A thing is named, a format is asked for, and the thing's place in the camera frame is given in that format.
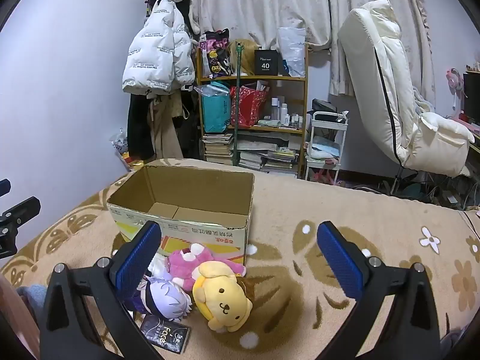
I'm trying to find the folded blue white cloths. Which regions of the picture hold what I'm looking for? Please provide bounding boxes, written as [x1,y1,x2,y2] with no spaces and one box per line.
[307,137,340,158]

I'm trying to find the black pink patterned bag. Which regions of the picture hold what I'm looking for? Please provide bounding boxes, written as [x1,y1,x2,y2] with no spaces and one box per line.
[199,28,231,77]

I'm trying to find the white trolley cart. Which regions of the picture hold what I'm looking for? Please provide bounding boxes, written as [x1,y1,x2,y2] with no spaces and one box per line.
[304,110,349,184]

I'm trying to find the wooden shelf unit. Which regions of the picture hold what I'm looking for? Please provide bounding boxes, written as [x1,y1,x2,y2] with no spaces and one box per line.
[197,43,310,177]

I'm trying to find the white puffer jacket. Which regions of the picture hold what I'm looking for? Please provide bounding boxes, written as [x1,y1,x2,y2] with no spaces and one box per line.
[122,0,196,94]

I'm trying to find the white plastic bag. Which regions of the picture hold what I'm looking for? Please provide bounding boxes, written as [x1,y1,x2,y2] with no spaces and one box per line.
[277,26,306,77]

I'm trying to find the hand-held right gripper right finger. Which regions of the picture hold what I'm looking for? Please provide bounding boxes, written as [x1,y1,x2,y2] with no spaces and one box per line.
[317,221,441,360]

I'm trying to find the teal paper bag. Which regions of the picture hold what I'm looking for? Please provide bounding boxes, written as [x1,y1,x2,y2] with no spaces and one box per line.
[202,80,232,134]

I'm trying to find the green pole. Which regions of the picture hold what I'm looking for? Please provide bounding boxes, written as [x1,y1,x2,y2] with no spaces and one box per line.
[233,43,244,166]

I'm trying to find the pink cat-ear headphones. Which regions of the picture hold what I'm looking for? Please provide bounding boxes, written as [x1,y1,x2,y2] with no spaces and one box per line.
[445,67,464,91]

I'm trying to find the yellow dog plush toy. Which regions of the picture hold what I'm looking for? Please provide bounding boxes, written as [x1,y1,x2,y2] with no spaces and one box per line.
[192,260,255,332]

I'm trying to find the pink white plush toy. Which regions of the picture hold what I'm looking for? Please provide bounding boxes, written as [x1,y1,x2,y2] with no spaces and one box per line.
[167,243,247,289]

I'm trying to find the plastic bag of snacks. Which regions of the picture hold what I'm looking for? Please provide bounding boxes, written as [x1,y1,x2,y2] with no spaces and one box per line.
[110,129,145,171]

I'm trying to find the pink soft toys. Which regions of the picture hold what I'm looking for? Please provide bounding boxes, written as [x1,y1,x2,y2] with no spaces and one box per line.
[311,169,338,184]

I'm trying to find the purple white-haired plush doll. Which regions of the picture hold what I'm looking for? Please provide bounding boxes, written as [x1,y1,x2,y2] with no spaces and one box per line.
[129,257,194,323]

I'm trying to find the beige long coat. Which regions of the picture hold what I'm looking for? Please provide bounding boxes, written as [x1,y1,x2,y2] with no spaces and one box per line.
[148,92,192,160]

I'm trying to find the black monitor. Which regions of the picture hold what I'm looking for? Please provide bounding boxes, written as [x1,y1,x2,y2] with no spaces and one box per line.
[462,71,480,121]

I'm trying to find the cream patterned curtain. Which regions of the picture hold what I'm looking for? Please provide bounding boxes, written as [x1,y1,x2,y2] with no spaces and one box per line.
[191,0,428,98]

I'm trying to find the stack of books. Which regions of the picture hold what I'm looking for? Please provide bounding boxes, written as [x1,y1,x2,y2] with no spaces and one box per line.
[202,133,235,165]

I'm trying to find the pile of magazines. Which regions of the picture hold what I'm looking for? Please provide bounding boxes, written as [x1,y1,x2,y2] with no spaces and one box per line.
[237,131,302,175]

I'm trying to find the light blue cloth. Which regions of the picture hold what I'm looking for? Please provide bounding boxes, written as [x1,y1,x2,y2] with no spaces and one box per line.
[15,284,47,308]

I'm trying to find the dark long coat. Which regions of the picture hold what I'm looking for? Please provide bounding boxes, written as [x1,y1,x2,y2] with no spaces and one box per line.
[127,92,156,160]

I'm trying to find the black box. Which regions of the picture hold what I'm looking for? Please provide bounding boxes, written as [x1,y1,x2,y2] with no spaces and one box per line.
[254,49,287,76]

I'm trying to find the red patterned gift bag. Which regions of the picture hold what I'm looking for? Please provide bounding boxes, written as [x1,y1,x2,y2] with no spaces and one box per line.
[229,84,269,127]

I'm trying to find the clear plastic bag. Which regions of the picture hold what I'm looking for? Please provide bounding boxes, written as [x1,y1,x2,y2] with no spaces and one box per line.
[193,84,229,97]

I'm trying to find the tangle of cables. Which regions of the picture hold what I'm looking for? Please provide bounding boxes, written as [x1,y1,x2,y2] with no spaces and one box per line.
[352,180,473,211]

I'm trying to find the white recliner chair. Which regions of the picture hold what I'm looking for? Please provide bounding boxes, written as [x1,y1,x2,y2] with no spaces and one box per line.
[337,0,475,179]

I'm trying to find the cardboard box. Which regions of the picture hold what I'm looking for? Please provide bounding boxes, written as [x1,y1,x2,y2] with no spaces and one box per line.
[106,164,256,267]

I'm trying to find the beige floral blanket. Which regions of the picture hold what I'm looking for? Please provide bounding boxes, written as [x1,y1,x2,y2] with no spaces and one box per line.
[0,157,480,360]

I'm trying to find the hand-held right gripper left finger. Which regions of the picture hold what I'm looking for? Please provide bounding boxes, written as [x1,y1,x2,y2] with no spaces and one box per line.
[39,220,163,360]

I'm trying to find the yellow wig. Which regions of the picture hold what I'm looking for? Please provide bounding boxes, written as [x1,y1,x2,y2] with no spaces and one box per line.
[229,39,259,76]

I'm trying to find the black card packet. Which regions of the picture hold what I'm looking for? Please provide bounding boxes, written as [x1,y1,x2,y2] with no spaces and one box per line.
[139,314,191,354]

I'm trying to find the row of white cosmetic bottles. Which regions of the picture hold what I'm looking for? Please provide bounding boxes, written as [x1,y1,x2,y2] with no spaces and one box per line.
[268,97,304,127]

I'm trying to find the black pouch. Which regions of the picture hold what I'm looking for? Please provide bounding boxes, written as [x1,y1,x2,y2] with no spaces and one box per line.
[311,98,338,113]

